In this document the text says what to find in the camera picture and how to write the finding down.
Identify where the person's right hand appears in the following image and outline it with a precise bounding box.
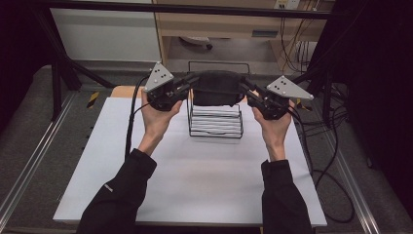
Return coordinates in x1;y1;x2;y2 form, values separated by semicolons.
251;98;297;146

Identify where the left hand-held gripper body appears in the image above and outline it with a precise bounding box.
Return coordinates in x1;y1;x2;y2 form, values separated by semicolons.
143;60;192;112

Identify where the person's left hand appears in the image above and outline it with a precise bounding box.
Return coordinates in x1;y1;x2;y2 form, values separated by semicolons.
139;89;184;141

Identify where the bundle of hanging cables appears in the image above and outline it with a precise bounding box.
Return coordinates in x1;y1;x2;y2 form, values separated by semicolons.
278;17;319;74

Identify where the white cabinet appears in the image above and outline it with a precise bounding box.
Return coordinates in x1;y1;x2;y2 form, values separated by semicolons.
50;7;163;63

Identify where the hand-held gripper cable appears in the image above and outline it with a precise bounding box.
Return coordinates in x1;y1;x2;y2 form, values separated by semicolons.
124;74;154;161
287;106;356;224

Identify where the right hand-held gripper cable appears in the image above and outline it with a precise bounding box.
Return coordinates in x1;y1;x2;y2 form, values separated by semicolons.
287;106;356;224

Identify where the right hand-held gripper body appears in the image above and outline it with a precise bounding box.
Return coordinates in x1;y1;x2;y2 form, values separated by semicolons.
247;74;316;121

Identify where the chair base with caster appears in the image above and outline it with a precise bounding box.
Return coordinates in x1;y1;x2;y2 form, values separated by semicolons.
179;35;214;51

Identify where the wooden board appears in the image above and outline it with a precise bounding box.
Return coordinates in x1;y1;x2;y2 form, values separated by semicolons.
110;85;144;99

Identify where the wooden desk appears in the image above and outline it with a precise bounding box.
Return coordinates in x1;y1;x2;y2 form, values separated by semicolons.
152;0;336;67

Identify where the aluminium rail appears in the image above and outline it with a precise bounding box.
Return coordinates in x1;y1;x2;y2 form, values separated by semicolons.
0;92;78;223
322;128;382;234

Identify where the black wire basket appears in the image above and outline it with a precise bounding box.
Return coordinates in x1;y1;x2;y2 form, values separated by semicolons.
186;60;252;139

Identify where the white layered stack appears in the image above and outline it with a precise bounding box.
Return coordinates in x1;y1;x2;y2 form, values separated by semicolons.
189;103;244;137

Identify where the left hand-held gripper cable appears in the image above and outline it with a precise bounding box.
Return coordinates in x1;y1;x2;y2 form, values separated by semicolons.
124;74;154;161

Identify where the white wall socket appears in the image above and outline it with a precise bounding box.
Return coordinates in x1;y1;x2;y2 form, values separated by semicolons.
274;0;302;11

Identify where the black metal stand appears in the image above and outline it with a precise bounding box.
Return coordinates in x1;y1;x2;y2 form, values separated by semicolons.
291;62;340;129
33;8;115;122

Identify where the yellow black striped tape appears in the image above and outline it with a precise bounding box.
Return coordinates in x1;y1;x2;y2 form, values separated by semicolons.
86;91;100;109
295;97;312;112

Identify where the black fleece towel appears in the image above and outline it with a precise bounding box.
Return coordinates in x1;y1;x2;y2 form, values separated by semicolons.
193;69;246;108

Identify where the black frame bar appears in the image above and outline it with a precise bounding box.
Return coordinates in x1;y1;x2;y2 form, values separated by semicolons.
40;0;346;20

